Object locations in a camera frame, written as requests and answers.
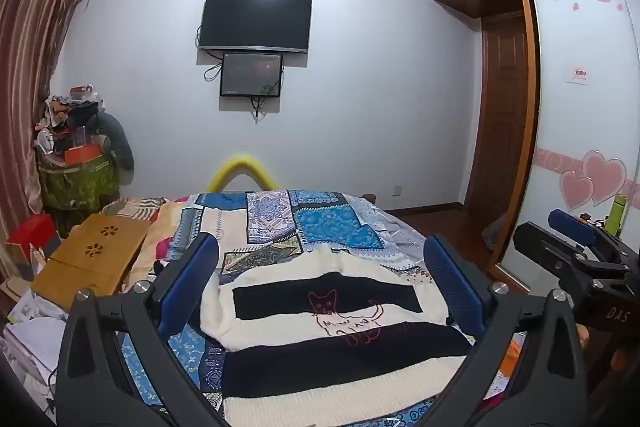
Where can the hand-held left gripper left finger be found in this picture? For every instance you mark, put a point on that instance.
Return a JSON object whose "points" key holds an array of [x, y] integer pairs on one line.
{"points": [[192, 277]]}

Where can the wooden lap desk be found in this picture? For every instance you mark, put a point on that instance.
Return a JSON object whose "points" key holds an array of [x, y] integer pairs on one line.
{"points": [[85, 257]]}

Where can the brown striped curtain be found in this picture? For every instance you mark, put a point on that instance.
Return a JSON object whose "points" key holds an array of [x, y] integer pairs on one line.
{"points": [[30, 57]]}

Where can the green patterned storage bag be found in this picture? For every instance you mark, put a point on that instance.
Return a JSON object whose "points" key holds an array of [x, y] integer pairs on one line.
{"points": [[80, 182]]}

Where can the white and navy striped sweater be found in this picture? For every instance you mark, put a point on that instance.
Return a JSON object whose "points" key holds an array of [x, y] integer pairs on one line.
{"points": [[280, 342]]}

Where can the red box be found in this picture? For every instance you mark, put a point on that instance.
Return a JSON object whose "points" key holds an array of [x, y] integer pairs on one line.
{"points": [[32, 234]]}

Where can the brown wooden door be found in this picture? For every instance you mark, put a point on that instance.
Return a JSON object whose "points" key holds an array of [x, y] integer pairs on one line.
{"points": [[500, 107]]}

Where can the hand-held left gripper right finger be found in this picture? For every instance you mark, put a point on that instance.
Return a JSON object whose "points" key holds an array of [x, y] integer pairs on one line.
{"points": [[452, 282]]}

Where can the pile of white papers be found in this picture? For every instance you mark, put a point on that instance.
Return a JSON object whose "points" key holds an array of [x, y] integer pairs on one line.
{"points": [[30, 342]]}

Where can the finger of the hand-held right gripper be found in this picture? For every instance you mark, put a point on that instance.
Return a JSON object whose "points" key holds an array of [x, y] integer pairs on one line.
{"points": [[570, 223], [540, 247]]}

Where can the yellow foam tube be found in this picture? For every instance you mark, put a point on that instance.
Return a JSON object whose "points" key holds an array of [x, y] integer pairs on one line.
{"points": [[240, 163]]}

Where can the blue patchwork blanket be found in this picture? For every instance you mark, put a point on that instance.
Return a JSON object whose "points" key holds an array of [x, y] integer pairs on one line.
{"points": [[330, 227]]}

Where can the small black monitor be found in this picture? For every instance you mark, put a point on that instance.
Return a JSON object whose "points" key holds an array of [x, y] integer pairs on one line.
{"points": [[251, 74]]}

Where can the black wall television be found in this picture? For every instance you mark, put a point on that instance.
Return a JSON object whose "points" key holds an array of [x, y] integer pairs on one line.
{"points": [[255, 19]]}

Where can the pile of clutter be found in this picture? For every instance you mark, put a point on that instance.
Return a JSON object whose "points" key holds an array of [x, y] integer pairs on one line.
{"points": [[70, 122]]}

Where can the grey striped bed sheet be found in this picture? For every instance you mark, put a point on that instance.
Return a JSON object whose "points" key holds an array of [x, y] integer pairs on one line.
{"points": [[395, 227]]}

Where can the green bottle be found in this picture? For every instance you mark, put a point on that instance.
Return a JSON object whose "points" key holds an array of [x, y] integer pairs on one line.
{"points": [[615, 214]]}

